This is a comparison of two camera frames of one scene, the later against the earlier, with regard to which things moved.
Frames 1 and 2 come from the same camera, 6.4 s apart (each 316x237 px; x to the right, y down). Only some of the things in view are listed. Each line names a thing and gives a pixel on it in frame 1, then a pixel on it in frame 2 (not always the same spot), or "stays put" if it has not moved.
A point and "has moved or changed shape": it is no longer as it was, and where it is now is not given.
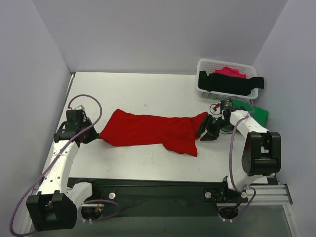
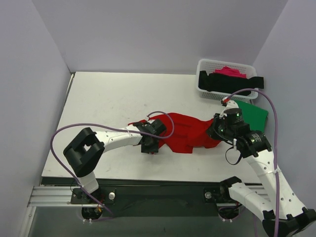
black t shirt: [229, 84] stays put
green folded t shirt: [260, 114] stays put
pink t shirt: [229, 71] stays put
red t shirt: [178, 133] has moved or changed shape
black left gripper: [87, 133] to [150, 147]
